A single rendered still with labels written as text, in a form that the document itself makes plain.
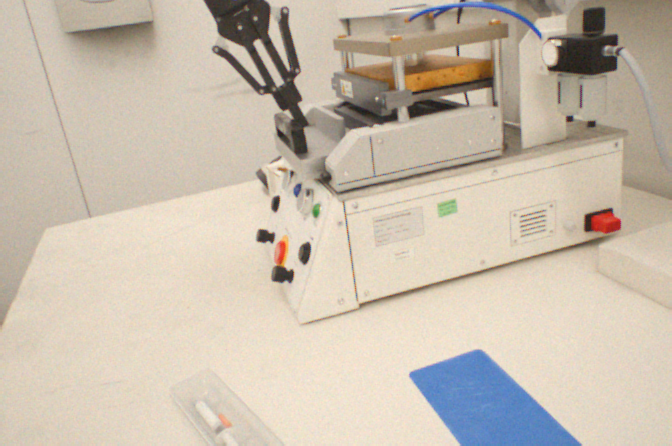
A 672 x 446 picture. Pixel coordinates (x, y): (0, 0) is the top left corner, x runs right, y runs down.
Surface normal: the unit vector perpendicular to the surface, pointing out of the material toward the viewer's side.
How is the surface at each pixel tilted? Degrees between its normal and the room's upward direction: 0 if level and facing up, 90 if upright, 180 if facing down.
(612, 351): 0
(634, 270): 90
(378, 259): 90
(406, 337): 0
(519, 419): 0
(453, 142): 90
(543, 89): 90
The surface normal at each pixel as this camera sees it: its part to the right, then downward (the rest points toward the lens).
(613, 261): -0.93, 0.23
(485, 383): -0.14, -0.94
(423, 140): 0.28, 0.28
